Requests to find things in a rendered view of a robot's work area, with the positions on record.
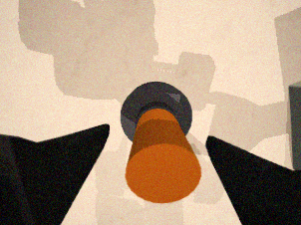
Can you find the dark grey round pedestal with silver shaft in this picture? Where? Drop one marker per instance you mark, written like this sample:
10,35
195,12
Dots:
155,95

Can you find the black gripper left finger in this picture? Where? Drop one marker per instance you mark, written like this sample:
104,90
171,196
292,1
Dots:
48,175

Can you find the orange knob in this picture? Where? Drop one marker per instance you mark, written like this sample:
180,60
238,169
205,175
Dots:
162,167

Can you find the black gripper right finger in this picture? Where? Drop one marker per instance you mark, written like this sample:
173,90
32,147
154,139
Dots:
260,191

